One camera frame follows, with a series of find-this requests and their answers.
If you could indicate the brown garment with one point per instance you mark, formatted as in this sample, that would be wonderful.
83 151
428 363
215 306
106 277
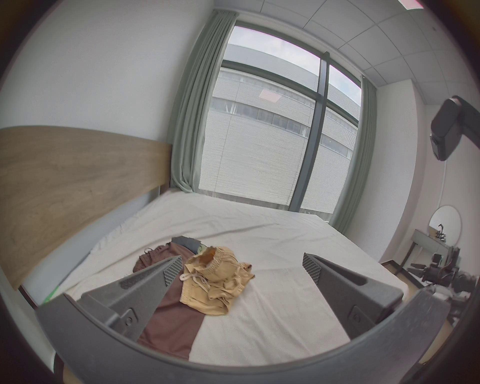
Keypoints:
174 324

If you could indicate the grey dressing table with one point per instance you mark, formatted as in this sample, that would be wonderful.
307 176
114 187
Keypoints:
431 242

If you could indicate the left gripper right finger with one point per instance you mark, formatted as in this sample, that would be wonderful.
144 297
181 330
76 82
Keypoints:
352 296

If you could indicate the dark grey garment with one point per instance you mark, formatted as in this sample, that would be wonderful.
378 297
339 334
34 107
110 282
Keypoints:
184 241

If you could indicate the tan shorts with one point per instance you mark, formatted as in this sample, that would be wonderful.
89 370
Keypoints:
221 275

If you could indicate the round wall mirror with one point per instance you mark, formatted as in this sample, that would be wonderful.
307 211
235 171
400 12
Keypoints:
448 223

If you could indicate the bed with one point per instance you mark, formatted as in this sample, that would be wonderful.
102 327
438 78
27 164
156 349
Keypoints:
277 243

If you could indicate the window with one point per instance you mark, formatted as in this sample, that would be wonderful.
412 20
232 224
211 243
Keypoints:
258 150

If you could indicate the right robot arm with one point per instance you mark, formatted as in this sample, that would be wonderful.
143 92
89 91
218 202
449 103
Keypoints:
437 272

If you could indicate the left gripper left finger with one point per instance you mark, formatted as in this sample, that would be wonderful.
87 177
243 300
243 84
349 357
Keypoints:
144 290

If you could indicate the grey-green curtain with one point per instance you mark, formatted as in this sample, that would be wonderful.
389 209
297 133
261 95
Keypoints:
360 157
195 112

